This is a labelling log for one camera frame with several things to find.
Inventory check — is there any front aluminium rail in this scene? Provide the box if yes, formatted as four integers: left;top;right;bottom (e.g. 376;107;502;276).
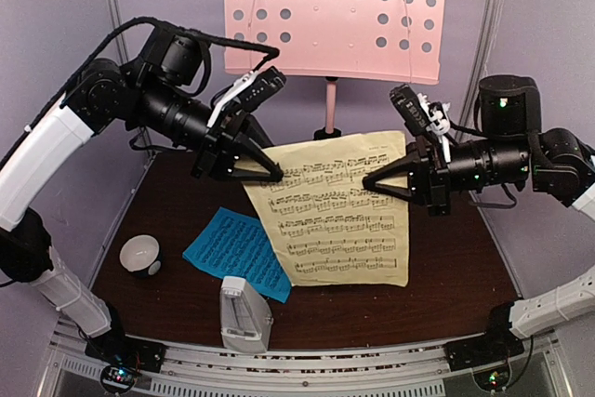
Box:
34;319;577;396

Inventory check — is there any white and navy bowl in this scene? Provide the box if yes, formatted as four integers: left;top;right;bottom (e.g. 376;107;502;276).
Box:
119;234;163;278

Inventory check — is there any white metronome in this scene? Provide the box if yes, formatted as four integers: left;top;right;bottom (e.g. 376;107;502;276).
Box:
219;276;273;354

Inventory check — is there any aluminium frame post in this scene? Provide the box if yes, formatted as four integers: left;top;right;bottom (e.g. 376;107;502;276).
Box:
96;0;157;161
458;0;504;126

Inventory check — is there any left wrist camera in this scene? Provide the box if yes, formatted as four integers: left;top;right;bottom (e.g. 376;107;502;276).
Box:
206;66;286;129

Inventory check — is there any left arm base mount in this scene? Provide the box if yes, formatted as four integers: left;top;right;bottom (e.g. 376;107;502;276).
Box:
85;337;166;395

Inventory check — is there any yellow sheet music page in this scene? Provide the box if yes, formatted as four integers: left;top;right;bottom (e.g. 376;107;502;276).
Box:
244;131;409;287

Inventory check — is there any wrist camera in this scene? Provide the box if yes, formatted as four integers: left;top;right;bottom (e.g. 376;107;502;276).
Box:
390;84;452;163
206;66;286;129

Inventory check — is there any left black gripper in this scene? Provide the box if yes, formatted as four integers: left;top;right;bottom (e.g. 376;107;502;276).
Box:
131;74;288;182

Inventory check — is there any blue sheet music page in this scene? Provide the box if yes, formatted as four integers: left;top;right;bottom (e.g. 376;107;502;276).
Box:
182;207;292;303

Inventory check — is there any pink music stand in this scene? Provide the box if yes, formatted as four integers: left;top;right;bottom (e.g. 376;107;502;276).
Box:
224;0;445;137

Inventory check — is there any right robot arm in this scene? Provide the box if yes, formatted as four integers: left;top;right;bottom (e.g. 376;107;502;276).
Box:
363;74;594;218

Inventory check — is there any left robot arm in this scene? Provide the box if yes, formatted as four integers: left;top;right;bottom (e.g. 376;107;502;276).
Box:
1;17;286;364

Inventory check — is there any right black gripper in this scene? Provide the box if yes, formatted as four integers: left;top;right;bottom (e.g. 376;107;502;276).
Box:
362;132;531;218

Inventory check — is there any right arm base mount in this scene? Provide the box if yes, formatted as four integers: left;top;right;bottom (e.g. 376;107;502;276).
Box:
444;337;524;394

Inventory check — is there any left aluminium frame post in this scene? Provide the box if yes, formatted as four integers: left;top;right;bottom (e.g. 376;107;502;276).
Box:
96;0;157;161

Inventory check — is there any right aluminium frame post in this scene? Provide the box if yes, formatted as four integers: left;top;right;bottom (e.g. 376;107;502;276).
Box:
458;0;504;126

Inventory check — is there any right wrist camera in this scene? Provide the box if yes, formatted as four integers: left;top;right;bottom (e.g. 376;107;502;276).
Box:
390;84;452;163

